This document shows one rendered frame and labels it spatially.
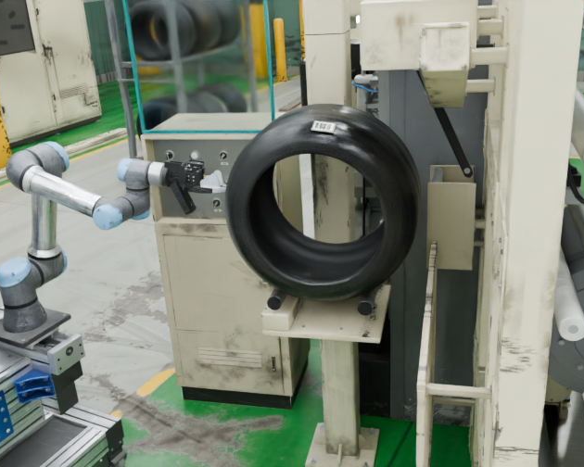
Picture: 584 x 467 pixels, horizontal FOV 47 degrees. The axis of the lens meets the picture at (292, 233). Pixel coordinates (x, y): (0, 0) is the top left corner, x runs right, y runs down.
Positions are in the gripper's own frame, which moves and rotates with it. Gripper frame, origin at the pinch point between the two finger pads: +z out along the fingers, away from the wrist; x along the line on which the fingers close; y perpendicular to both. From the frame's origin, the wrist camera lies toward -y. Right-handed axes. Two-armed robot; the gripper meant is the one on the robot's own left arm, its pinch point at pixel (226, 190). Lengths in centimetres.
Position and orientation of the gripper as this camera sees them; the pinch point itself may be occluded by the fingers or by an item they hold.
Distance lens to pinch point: 209.7
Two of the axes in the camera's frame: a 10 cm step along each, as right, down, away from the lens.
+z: 9.7, 1.5, -1.8
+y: 0.6, -9.1, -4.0
